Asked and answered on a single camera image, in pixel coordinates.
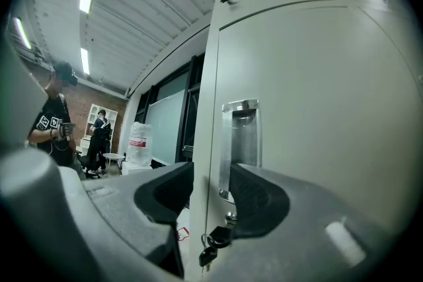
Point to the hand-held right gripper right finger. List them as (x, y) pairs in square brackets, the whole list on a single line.
[(297, 234)]

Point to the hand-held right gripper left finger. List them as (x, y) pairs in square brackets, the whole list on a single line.
[(158, 198)]

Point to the grey metal locker cabinet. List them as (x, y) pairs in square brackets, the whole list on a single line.
[(202, 115)]

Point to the white water dispenser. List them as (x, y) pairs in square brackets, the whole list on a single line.
[(135, 168)]

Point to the large clear water bottle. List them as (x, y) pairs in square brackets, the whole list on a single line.
[(140, 142)]

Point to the white round table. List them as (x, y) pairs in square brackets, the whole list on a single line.
[(114, 156)]

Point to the frosted whiteboard panel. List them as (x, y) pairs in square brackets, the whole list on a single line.
[(165, 128)]

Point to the black office chair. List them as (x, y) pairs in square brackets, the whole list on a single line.
[(89, 165)]

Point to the white arched shelf unit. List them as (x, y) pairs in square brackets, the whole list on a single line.
[(112, 119)]

